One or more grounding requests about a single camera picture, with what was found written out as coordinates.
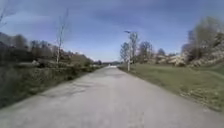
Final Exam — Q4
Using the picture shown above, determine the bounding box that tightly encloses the street lamp pole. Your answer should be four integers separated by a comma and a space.
123, 30, 133, 72

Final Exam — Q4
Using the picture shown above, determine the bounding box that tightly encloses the group of bare trees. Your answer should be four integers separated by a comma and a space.
119, 31, 167, 66

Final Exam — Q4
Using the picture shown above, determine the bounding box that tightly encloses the grey gravel path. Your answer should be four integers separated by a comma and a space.
0, 65, 224, 128

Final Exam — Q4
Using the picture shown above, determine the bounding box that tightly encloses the thin bare birch tree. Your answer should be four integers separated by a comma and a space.
54, 9, 70, 66

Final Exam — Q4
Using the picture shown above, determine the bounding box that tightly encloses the grass verge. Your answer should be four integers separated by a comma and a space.
117, 62, 224, 113
0, 63, 110, 110

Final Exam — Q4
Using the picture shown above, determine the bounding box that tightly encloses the wood of bare trees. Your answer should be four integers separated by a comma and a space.
0, 31, 103, 69

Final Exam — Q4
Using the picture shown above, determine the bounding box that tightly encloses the rocky slope with trees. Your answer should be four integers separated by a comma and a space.
156, 16, 224, 69

